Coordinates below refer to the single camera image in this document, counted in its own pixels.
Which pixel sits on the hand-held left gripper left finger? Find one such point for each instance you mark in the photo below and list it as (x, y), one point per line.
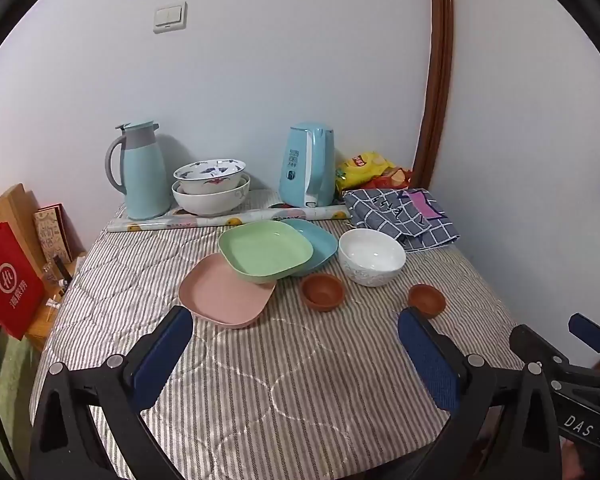
(162, 355)

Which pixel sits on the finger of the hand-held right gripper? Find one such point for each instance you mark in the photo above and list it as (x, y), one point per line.
(587, 332)
(535, 345)

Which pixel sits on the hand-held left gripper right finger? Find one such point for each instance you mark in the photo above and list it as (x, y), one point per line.
(427, 360)

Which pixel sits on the small brown bowl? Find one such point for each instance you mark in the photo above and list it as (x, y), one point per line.
(322, 292)
(426, 301)

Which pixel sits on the green square plate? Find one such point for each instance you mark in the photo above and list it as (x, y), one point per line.
(265, 250)

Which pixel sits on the blue square plate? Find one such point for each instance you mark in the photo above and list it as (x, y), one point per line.
(320, 245)

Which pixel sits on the pink square plate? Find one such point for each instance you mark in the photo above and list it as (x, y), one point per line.
(220, 295)

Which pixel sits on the white patterned bowl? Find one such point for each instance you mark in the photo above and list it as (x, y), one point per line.
(372, 255)

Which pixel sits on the wooden side table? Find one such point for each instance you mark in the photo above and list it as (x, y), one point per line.
(47, 322)

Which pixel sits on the striped quilted cloth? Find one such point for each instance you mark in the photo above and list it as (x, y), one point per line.
(290, 385)

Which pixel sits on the rolled fruit-print sheet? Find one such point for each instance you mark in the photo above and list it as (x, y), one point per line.
(180, 221)

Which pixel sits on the green cloth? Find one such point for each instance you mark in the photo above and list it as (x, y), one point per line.
(15, 375)

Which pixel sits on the grey checked cloth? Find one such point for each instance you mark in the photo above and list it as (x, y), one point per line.
(380, 215)

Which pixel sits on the pink paper label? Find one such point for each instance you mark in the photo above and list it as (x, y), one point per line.
(422, 205)

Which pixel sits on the large white bowl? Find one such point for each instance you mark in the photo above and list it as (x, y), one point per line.
(210, 202)

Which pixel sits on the patterned brown book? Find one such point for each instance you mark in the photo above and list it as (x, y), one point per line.
(52, 235)

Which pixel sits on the red paper bag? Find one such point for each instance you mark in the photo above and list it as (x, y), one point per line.
(7, 280)

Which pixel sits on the blue thermos jug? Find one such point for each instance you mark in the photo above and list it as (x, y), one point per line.
(142, 175)

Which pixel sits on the red snack bag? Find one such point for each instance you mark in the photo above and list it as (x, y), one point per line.
(392, 179)

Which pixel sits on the white bowl with red print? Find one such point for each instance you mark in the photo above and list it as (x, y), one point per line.
(207, 175)

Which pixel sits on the yellow chips bag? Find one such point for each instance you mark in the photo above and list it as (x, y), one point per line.
(362, 165)

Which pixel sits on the blue electric kettle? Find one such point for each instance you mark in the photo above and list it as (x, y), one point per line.
(300, 170)

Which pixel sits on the brown wooden door frame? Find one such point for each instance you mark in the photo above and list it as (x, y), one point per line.
(440, 60)

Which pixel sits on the white light switch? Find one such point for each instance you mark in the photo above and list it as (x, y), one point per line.
(170, 17)

